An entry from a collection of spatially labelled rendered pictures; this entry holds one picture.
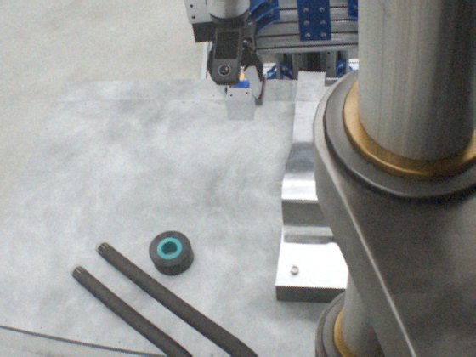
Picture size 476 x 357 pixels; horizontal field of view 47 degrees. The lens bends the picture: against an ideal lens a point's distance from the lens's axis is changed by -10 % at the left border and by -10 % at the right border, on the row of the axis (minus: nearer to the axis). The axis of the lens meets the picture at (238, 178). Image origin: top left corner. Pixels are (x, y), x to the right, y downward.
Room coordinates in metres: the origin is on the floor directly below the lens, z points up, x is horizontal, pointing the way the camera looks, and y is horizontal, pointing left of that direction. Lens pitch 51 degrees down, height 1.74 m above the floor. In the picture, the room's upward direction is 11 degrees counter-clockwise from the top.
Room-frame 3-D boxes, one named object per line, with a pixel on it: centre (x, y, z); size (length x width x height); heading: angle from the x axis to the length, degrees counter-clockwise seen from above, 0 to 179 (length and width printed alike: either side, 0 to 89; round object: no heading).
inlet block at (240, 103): (0.89, -0.05, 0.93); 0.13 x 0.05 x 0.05; 163
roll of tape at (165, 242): (0.61, 0.15, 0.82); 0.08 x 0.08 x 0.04
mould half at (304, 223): (0.68, -0.22, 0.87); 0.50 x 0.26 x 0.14; 163
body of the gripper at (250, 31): (0.88, -0.04, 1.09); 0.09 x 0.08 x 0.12; 163
